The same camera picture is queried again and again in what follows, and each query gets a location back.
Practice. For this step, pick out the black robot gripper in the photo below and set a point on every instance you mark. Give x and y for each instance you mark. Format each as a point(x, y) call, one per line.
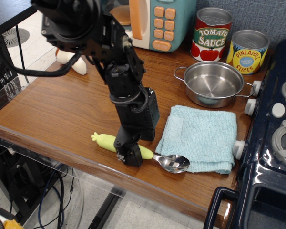
point(139, 115)

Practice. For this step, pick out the spoon with green handle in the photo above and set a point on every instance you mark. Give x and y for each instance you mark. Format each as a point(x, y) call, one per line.
point(172, 163)

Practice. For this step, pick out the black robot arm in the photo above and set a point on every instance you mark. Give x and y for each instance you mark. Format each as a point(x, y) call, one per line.
point(82, 27)

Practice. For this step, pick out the small steel pot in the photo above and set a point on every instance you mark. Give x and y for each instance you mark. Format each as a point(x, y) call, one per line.
point(213, 84)

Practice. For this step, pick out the plush mushroom toy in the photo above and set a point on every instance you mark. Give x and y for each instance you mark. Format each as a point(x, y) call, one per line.
point(63, 57)

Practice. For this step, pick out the black table leg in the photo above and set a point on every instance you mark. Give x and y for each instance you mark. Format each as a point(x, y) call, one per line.
point(105, 209)

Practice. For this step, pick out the light blue folded cloth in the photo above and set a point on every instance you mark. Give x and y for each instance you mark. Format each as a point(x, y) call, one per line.
point(206, 138)

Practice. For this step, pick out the toy microwave oven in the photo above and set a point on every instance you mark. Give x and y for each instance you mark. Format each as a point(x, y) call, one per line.
point(159, 25)

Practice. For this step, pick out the clear acrylic side panel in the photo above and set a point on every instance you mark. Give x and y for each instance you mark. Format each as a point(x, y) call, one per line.
point(31, 52)

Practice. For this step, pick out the yellow object at corner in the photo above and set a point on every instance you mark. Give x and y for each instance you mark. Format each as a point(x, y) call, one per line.
point(10, 224)

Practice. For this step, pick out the black computer tower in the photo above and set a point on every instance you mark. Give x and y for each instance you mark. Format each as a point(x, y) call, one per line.
point(0, 66)

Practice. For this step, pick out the tomato sauce can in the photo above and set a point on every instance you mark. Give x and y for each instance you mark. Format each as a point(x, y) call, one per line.
point(211, 30)

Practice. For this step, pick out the dark blue toy stove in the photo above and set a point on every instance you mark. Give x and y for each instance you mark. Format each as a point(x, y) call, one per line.
point(259, 200)

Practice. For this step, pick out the pineapple slices can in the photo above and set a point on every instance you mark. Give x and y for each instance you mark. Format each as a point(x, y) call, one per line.
point(247, 50)

